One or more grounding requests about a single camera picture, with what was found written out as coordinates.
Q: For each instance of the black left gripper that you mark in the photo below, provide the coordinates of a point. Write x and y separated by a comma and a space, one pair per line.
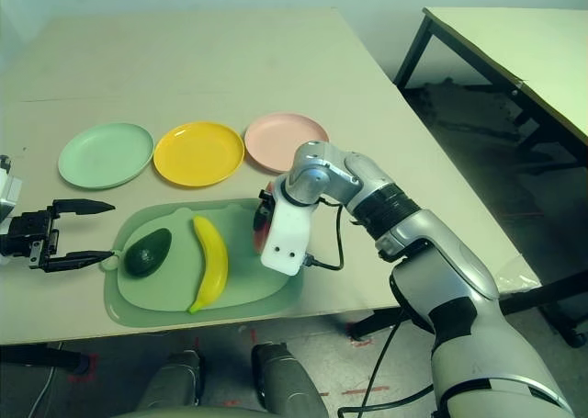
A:
30, 234

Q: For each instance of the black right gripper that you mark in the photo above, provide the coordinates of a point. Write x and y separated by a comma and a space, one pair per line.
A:
265, 199

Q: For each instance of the red toy watermelon slice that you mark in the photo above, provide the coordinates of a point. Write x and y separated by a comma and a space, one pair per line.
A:
258, 239

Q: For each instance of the dark green toy avocado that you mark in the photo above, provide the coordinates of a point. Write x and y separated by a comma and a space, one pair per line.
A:
148, 252

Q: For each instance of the yellow toy banana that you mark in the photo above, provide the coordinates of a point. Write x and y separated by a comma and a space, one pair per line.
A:
213, 262

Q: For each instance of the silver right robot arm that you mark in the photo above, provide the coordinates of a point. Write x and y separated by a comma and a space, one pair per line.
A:
413, 225

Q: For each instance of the pink round plate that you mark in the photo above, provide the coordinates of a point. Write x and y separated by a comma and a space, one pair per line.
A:
275, 138

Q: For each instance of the yellow round plate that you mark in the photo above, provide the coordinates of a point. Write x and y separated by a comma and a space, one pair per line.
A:
198, 155

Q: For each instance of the mint green round plate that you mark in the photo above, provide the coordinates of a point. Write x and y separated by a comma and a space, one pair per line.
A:
105, 156

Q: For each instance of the green cutting board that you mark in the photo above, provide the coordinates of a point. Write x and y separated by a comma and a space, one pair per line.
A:
248, 280

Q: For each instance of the red floor tape corner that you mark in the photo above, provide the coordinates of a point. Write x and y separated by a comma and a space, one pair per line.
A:
360, 342
89, 376

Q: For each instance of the grey left robot leg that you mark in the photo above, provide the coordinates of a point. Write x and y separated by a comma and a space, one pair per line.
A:
177, 376

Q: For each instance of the grey robot leg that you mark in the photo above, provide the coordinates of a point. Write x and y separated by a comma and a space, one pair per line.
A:
177, 376
287, 381

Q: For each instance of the grey right robot leg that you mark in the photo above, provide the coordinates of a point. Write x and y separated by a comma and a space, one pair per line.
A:
287, 381

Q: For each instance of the grey robot torso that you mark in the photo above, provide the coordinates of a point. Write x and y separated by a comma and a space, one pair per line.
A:
193, 413

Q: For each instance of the red floor tape strip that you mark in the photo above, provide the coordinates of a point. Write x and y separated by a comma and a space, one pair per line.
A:
367, 390

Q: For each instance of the clear plastic bag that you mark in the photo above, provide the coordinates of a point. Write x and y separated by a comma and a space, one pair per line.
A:
516, 278

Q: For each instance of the side table with black legs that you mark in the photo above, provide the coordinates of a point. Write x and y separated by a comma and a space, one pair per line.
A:
528, 46

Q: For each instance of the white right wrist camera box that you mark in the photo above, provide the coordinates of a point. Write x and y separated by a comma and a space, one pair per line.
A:
287, 234

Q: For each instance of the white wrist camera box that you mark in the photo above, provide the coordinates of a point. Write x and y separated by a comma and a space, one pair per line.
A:
10, 193
287, 234

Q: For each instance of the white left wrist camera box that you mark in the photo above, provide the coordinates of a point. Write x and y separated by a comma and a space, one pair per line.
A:
10, 193

